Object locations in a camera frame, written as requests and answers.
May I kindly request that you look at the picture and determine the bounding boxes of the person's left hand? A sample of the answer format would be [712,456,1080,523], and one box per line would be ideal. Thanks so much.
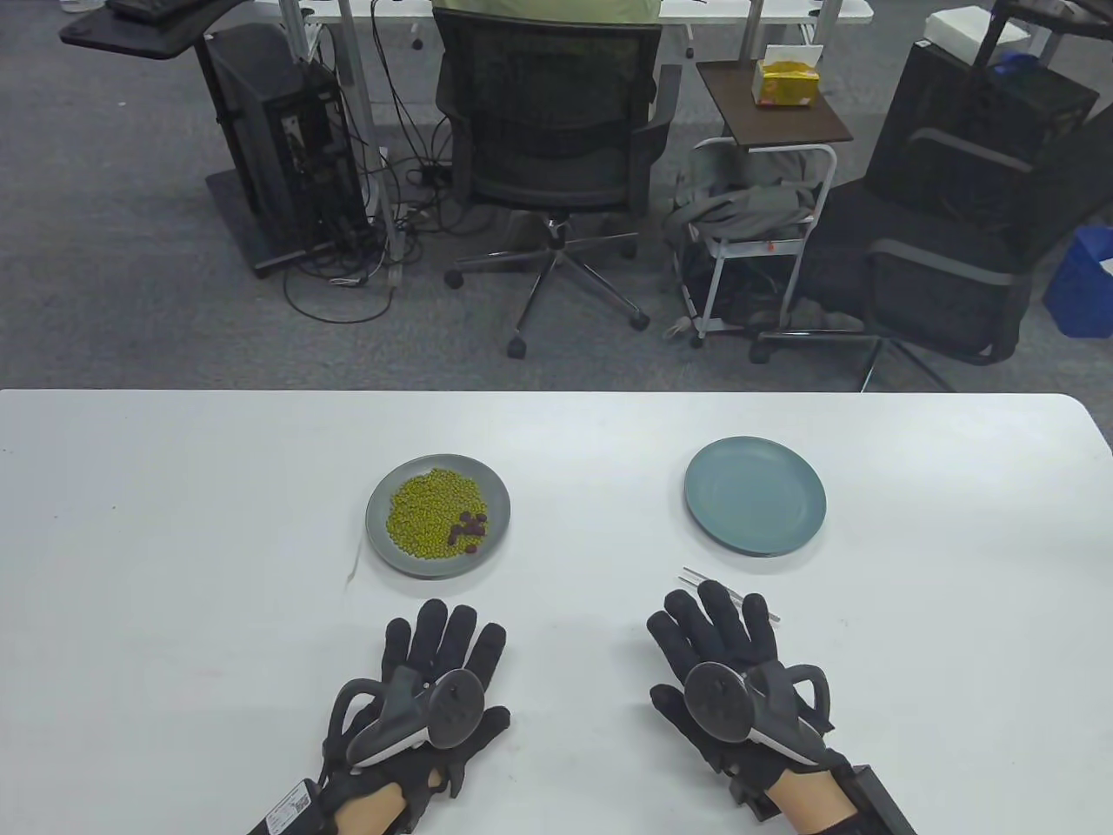
[317,598,514,832]

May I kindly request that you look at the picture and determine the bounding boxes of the person's right hand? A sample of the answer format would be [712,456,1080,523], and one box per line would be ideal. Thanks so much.
[645,578,859,817]

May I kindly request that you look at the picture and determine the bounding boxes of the metal tweezers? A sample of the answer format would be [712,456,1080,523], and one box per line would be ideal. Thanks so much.
[681,567,781,624]

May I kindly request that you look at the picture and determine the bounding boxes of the grey plate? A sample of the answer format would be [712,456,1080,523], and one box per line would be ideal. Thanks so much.
[365,454,511,579]

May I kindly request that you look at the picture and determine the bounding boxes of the teal plate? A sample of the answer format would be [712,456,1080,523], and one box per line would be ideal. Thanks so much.
[683,436,827,558]

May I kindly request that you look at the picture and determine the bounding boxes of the person's right forearm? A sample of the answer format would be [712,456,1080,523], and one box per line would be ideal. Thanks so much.
[772,768,850,835]

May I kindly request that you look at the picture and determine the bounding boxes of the person's left forearm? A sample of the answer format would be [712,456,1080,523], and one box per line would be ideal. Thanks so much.
[333,781,407,835]

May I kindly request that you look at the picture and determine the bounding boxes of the grey white handheld controller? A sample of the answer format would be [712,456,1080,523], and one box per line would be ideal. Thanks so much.
[683,659,834,768]
[326,668,488,771]

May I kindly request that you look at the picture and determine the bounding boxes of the pile of green beans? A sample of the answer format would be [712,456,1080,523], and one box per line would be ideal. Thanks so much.
[386,468,490,558]

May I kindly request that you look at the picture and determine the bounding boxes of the white metal cart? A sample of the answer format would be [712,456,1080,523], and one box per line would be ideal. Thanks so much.
[674,137,840,349]

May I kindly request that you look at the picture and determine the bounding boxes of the black lounge chair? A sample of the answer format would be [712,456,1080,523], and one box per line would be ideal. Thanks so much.
[750,109,1113,392]

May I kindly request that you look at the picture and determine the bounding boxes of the grey jacket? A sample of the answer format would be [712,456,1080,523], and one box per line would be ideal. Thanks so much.
[665,144,827,244]

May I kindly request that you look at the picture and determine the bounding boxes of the black mesh office chair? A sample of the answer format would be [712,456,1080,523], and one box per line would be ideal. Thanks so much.
[432,7,683,359]

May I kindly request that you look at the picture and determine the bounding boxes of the blue bin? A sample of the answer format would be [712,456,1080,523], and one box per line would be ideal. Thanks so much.
[1043,224,1113,340]

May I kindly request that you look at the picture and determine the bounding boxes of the brown side table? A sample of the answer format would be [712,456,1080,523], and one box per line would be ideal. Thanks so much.
[696,59,855,146]

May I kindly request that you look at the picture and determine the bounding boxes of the yellow tissue box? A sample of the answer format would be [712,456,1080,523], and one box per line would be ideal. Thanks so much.
[751,43,823,109]

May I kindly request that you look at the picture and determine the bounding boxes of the black computer tower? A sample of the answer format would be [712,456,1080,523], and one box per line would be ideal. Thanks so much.
[204,22,375,257]

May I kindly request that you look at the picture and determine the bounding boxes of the white office desk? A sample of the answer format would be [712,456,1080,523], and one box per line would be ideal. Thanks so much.
[278,0,875,266]

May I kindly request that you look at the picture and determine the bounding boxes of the white box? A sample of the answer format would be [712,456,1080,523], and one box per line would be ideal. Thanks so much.
[923,7,1029,55]

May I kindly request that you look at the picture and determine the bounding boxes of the black side desk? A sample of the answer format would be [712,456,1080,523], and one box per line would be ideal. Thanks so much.
[59,0,383,279]

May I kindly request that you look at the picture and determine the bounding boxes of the black keyboard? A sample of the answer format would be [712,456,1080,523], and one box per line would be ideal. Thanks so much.
[104,0,205,23]

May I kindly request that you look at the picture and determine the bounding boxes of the black wrist camera rig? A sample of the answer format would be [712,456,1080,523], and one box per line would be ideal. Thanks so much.
[248,778,336,835]
[729,764,918,835]

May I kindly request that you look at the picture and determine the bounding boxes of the bundle of black cables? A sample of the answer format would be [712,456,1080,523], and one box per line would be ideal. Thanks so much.
[283,0,488,324]

